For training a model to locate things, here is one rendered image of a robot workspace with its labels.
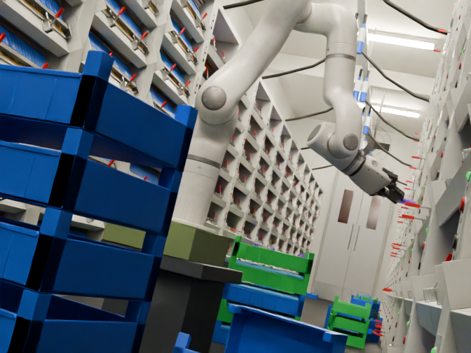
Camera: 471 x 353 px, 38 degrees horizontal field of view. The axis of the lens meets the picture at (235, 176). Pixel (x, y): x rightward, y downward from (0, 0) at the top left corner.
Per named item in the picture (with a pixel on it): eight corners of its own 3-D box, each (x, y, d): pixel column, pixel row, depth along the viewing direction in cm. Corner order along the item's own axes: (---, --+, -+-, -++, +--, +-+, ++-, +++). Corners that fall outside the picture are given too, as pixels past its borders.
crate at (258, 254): (231, 255, 255) (236, 234, 256) (230, 255, 275) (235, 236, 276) (310, 274, 255) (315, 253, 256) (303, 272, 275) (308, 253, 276)
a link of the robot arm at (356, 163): (362, 141, 201) (369, 148, 202) (342, 156, 207) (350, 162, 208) (355, 161, 195) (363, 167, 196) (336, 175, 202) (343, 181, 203)
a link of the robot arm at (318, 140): (363, 145, 198) (348, 149, 207) (328, 118, 195) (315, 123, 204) (349, 169, 196) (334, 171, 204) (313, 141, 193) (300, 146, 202)
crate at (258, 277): (226, 277, 254) (231, 255, 255) (226, 275, 274) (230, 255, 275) (305, 295, 254) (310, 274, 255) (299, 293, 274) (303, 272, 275)
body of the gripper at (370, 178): (367, 146, 201) (396, 168, 203) (345, 162, 208) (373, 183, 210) (362, 163, 196) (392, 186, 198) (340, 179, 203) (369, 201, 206)
